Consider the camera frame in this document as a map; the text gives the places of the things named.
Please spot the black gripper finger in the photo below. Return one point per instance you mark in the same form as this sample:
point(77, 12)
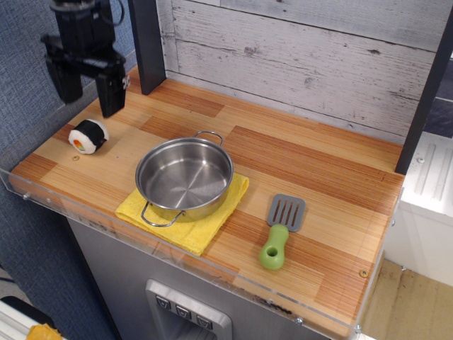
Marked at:
point(66, 80)
point(111, 88)

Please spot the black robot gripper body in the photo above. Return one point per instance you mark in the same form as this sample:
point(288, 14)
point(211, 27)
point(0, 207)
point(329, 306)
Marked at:
point(86, 38)

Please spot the plush sushi roll toy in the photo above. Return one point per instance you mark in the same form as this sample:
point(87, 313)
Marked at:
point(88, 136)

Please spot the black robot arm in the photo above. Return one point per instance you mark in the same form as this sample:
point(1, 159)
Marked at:
point(81, 5)

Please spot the stainless steel pot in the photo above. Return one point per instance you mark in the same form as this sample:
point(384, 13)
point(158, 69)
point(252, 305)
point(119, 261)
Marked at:
point(184, 179)

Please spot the yellow cloth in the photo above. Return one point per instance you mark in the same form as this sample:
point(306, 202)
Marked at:
point(191, 236)

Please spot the grey toy fridge cabinet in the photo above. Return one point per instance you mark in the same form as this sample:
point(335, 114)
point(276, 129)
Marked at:
point(121, 272)

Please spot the silver dispenser button panel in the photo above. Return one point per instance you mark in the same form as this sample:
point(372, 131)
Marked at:
point(179, 316)

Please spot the yellow object bottom left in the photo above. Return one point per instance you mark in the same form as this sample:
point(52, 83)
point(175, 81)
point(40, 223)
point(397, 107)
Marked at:
point(43, 332)

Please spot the clear acrylic table guard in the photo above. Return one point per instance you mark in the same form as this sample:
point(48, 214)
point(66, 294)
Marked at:
point(346, 179)

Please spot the white ribbed side counter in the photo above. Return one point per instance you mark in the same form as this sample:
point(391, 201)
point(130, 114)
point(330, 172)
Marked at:
point(428, 181)

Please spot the black left frame post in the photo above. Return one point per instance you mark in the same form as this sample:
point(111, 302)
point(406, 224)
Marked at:
point(147, 41)

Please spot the black frame post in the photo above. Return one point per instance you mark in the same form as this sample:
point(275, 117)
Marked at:
point(147, 41)
point(431, 87)

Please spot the grey spatula green handle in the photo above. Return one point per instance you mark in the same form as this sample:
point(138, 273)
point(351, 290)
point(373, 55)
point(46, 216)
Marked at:
point(285, 216)

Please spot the black right frame post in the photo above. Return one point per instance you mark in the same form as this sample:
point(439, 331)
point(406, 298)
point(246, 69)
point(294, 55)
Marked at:
point(431, 87)

